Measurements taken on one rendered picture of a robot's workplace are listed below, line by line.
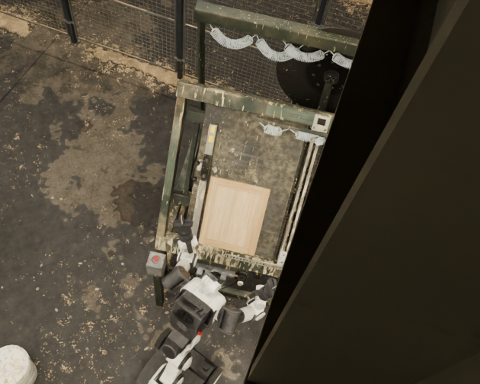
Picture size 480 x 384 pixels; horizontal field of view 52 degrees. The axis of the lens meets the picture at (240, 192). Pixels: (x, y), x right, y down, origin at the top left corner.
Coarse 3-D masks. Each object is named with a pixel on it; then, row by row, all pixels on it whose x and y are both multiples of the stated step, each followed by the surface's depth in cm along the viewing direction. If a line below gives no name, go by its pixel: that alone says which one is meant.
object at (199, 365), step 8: (160, 352) 397; (192, 352) 398; (152, 360) 393; (160, 360) 394; (192, 360) 394; (200, 360) 395; (208, 360) 396; (144, 368) 389; (152, 368) 390; (192, 368) 391; (200, 368) 390; (208, 368) 387; (144, 376) 386; (184, 376) 389; (192, 376) 390; (200, 376) 389; (208, 376) 390
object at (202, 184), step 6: (210, 126) 333; (216, 126) 332; (210, 144) 338; (210, 150) 340; (204, 186) 351; (198, 192) 353; (204, 192) 353; (198, 198) 355; (198, 204) 357; (198, 210) 359; (198, 216) 361; (198, 222) 363; (192, 228) 366
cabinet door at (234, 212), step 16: (208, 192) 355; (224, 192) 354; (240, 192) 353; (256, 192) 351; (208, 208) 360; (224, 208) 359; (240, 208) 358; (256, 208) 356; (208, 224) 365; (224, 224) 364; (240, 224) 363; (256, 224) 361; (208, 240) 371; (224, 240) 370; (240, 240) 368; (256, 240) 366
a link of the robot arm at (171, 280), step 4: (184, 268) 320; (172, 272) 310; (176, 272) 308; (168, 276) 310; (172, 276) 308; (176, 276) 307; (164, 280) 310; (168, 280) 309; (172, 280) 308; (176, 280) 308; (180, 280) 309; (168, 284) 309; (172, 284) 309; (176, 284) 310; (172, 288) 312
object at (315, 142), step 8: (328, 120) 316; (312, 128) 319; (320, 128) 318; (320, 136) 307; (312, 144) 327; (320, 144) 312; (312, 152) 333; (312, 160) 331; (304, 168) 334; (304, 176) 340; (304, 184) 341; (296, 192) 343; (304, 192) 341; (296, 200) 344; (296, 208) 351; (296, 216) 349; (288, 224) 352; (288, 232) 355; (288, 240) 358; (280, 248) 365; (288, 248) 360; (280, 256) 364; (280, 264) 366
